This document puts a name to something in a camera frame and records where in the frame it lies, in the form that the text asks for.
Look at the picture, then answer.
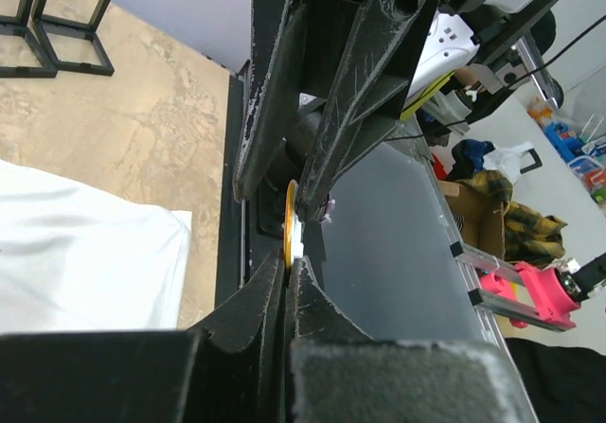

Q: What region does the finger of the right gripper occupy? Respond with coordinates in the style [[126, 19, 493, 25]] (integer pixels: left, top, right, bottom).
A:
[[234, 0, 307, 201], [296, 0, 439, 220]]

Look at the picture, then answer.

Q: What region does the black display case right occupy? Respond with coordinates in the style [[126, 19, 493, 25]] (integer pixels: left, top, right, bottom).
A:
[[31, 0, 115, 77]]

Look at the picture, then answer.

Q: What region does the black display case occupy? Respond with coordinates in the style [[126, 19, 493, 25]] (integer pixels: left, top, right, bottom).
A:
[[31, 0, 115, 77], [1, 0, 58, 79]]

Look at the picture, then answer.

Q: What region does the white shirt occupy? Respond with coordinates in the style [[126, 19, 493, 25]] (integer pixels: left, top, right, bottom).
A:
[[1, 162, 192, 334]]

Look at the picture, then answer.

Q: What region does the yellow pin brooch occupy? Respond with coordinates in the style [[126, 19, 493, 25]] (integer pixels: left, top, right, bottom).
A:
[[283, 180, 304, 271]]

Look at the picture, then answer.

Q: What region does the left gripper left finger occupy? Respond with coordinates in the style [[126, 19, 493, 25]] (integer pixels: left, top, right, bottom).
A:
[[1, 250, 286, 422]]

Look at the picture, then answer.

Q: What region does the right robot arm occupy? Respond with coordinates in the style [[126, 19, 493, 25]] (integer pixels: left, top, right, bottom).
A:
[[232, 0, 559, 220]]

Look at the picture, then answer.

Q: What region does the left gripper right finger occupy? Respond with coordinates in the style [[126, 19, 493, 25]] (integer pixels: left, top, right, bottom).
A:
[[287, 257, 537, 422]]

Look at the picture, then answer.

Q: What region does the black display case left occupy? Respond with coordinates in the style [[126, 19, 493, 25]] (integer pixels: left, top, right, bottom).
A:
[[1, 0, 58, 79]]

